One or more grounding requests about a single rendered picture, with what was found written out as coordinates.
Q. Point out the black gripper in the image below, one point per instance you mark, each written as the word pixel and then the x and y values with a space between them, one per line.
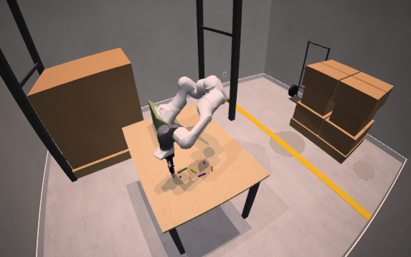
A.
pixel 171 166

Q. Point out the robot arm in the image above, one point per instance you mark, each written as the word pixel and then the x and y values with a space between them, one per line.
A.
pixel 206 107

